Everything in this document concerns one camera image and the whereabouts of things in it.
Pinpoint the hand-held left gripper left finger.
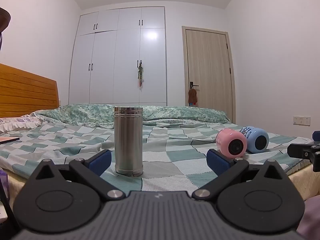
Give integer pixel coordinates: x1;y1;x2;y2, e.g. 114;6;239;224
27;149;126;202

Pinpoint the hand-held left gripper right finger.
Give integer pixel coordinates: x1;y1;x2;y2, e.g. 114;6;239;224
192;149;291;201

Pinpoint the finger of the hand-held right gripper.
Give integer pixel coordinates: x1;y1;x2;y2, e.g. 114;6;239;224
287;143;313;159

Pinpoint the pink cup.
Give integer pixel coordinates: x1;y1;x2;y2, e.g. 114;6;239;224
215;128;248;159

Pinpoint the stainless steel cup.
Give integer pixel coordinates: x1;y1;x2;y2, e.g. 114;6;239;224
114;106;144;178

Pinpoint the light blue printed cup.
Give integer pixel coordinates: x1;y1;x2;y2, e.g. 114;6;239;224
239;126;270;154

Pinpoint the checkered bedsheet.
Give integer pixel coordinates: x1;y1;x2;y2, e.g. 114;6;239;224
0;120;316;198

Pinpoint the purple cloth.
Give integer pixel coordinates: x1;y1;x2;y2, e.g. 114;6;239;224
295;194;320;240

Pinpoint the green floral quilt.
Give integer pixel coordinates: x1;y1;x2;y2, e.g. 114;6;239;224
31;103;231;128

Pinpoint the brown hanging cloth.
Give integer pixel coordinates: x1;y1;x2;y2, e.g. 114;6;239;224
188;85;199;107

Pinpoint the purple floral pillow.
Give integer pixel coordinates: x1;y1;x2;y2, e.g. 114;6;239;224
0;116;43;133

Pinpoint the flat pink book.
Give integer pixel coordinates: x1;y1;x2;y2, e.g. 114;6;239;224
0;136;20;145

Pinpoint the light wooden door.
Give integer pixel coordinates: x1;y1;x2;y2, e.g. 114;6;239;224
181;26;236;124

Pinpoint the green hanging toy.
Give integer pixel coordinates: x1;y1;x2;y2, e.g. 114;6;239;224
137;59;146;88

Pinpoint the purple translucent container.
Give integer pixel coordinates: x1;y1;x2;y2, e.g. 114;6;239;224
0;169;10;205

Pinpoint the wooden headboard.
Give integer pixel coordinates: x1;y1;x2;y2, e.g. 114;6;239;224
0;63;60;119

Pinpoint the white wardrobe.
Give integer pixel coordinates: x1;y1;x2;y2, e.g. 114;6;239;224
68;6;168;107

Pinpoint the white wall socket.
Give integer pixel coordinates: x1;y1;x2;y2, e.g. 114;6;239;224
293;115;311;126

